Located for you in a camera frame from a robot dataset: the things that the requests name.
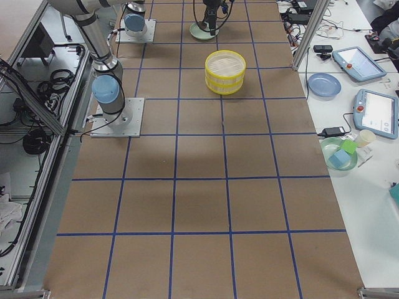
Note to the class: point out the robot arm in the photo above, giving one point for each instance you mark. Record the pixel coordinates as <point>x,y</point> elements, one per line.
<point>133,16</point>
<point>107,86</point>

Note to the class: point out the white steamer cloth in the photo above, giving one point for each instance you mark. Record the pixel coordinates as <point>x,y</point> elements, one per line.
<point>225,64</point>

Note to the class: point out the green glass bowl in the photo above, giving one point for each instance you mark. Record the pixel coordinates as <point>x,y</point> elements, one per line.
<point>329,146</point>

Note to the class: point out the black power adapter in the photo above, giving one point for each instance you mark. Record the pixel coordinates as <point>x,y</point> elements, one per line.
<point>332,132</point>

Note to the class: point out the paper cup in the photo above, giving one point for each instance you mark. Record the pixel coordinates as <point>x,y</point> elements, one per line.
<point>364,138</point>

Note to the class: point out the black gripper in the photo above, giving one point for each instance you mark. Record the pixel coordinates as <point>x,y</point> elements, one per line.
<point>209,4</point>

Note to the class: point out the lower teach pendant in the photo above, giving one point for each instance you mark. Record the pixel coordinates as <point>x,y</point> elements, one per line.
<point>376,112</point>

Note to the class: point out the yellow steamer layer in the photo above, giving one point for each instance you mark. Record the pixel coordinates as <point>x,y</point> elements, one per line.
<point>225,51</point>
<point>223,88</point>

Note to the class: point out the green foam cube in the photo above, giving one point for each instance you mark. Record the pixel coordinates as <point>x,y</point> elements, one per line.
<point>348,146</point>

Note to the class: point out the blue foam cube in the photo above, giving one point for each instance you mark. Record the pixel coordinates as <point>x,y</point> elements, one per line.
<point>339,159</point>

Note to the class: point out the black webcam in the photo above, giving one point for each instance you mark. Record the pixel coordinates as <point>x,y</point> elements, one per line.
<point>323,51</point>

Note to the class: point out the pale green plate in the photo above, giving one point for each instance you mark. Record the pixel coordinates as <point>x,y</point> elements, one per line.
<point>199,34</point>

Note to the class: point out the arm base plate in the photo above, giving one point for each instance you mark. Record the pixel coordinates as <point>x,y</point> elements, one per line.
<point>149,32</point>
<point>127,124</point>

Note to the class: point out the blue plate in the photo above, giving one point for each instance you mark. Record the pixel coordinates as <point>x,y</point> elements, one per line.
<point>324,85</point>

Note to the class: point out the teach pendant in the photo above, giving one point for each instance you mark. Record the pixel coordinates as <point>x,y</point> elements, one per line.
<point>376,112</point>
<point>357,64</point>

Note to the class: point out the upper teach pendant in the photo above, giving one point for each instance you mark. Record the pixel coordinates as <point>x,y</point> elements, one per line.
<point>357,64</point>

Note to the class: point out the aluminium frame post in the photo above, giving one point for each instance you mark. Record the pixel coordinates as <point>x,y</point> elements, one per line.
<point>315,19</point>

